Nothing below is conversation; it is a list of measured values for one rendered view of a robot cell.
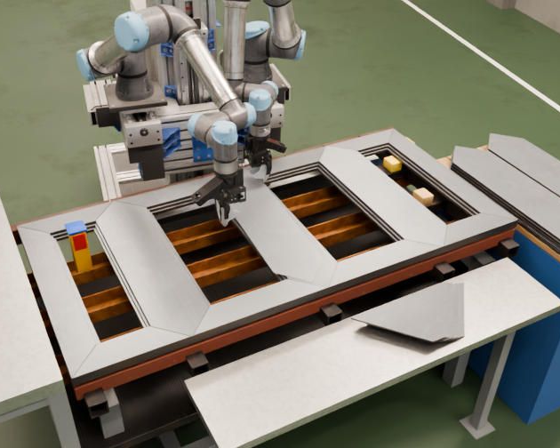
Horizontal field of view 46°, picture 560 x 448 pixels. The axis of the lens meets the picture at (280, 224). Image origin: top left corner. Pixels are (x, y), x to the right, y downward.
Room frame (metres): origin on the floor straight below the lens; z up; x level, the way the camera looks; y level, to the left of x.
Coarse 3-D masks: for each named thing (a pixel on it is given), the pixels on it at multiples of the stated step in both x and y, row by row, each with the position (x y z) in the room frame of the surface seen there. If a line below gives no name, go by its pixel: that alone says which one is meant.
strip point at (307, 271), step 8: (304, 264) 1.62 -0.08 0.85; (312, 264) 1.62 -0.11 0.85; (320, 264) 1.62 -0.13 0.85; (280, 272) 1.58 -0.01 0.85; (288, 272) 1.58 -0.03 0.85; (296, 272) 1.58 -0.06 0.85; (304, 272) 1.58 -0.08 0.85; (312, 272) 1.58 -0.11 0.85; (304, 280) 1.54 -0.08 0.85; (312, 280) 1.54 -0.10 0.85
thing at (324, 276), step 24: (384, 144) 2.41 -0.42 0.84; (312, 168) 2.23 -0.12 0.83; (168, 240) 1.75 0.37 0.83; (312, 240) 1.75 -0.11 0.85; (336, 264) 1.63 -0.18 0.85; (408, 264) 1.66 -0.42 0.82; (336, 288) 1.53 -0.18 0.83; (264, 312) 1.41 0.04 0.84; (96, 336) 1.31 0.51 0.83; (192, 336) 1.30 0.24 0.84; (144, 360) 1.23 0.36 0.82
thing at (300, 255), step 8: (296, 248) 1.70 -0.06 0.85; (304, 248) 1.70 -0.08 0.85; (312, 248) 1.70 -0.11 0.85; (272, 256) 1.66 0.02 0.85; (280, 256) 1.66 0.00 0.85; (288, 256) 1.66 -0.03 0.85; (296, 256) 1.66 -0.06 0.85; (304, 256) 1.66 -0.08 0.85; (312, 256) 1.66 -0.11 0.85; (320, 256) 1.66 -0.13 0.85; (272, 264) 1.62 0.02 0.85; (280, 264) 1.62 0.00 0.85; (288, 264) 1.62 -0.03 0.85; (296, 264) 1.62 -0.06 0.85
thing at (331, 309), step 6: (324, 306) 1.51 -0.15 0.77; (330, 306) 1.51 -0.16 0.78; (336, 306) 1.51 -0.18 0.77; (318, 312) 1.51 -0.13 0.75; (324, 312) 1.48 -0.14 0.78; (330, 312) 1.48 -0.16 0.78; (336, 312) 1.48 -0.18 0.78; (324, 318) 1.47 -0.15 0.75; (330, 318) 1.50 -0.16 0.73; (336, 318) 1.50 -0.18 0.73; (324, 324) 1.47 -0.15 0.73
